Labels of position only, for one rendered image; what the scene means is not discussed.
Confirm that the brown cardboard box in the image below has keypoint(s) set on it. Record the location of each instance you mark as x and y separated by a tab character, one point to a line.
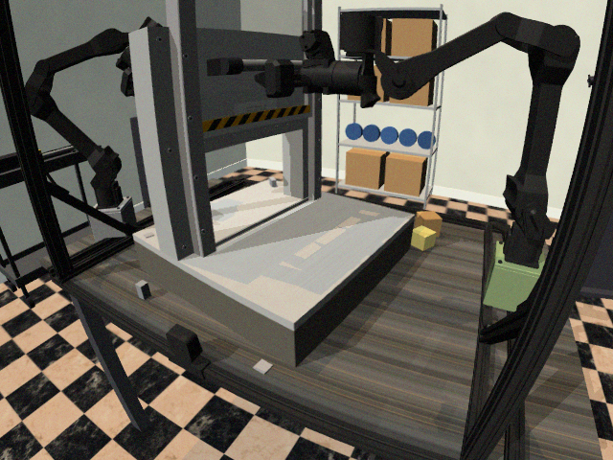
430	220

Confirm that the yellow cube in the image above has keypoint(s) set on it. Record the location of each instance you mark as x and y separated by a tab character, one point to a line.
423	238

